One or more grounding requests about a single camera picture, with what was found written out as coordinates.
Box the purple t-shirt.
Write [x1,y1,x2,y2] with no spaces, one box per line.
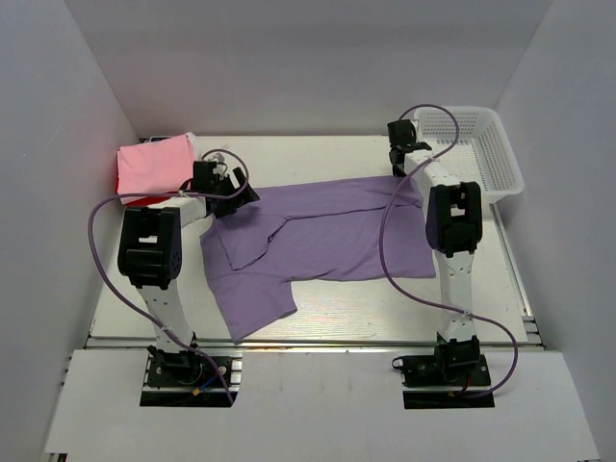
[200,176,436,342]

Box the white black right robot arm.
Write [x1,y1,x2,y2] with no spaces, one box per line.
[387,119,483,384]

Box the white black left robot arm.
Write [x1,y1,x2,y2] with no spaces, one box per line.
[117,161,259,384]

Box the pink folded t-shirt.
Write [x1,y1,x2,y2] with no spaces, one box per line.
[116,133,196,194]

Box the white folded t-shirt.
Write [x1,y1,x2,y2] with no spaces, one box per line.
[186,132,201,160]

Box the red folded t-shirt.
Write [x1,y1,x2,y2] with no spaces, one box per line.
[115,177,177,207]

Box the white plastic basket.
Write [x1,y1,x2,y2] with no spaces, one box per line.
[412,106,525,206]

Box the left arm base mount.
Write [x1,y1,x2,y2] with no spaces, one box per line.
[140,353,242,408]

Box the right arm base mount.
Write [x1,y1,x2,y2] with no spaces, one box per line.
[392,344,495,410]

